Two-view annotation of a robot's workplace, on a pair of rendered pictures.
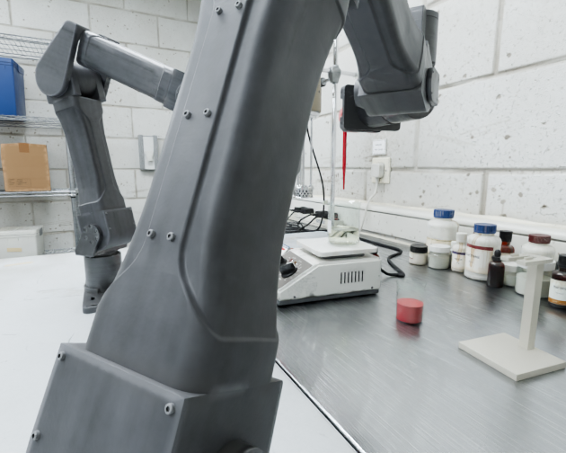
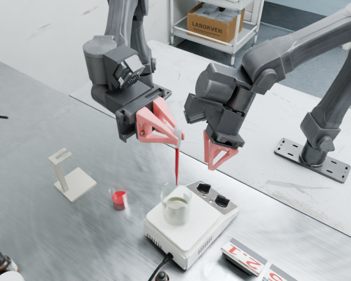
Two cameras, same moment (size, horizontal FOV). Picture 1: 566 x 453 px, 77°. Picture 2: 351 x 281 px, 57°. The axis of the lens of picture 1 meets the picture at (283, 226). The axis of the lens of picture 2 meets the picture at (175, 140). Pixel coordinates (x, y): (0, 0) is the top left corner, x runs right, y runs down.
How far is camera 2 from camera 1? 1.13 m
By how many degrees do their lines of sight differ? 120
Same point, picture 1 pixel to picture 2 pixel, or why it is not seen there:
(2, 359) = (259, 111)
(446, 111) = not seen: outside the picture
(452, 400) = (104, 150)
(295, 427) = not seen: hidden behind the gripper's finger
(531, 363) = (69, 177)
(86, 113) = (349, 58)
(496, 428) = (92, 144)
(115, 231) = (303, 126)
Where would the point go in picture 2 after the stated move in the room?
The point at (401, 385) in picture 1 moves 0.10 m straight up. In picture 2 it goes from (121, 151) to (116, 125)
